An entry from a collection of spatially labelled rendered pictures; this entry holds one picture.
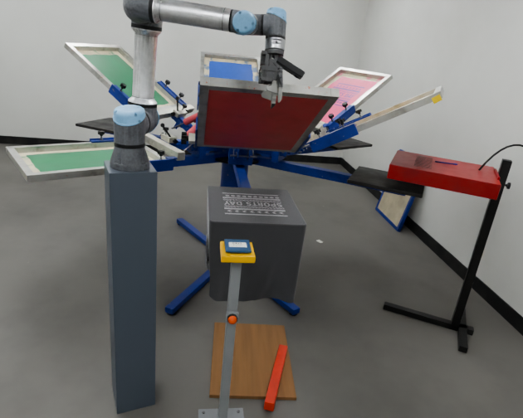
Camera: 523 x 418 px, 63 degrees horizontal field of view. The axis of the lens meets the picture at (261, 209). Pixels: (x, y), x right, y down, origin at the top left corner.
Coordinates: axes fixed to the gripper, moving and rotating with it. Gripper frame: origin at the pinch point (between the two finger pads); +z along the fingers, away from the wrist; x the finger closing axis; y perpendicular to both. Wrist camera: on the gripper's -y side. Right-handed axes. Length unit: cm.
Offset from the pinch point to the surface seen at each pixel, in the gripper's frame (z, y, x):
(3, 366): 134, 124, -71
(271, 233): 53, -6, -28
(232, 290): 73, 13, -5
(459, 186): 27, -120, -62
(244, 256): 57, 10, 4
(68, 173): 31, 94, -72
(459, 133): -19, -200, -189
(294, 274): 73, -20, -35
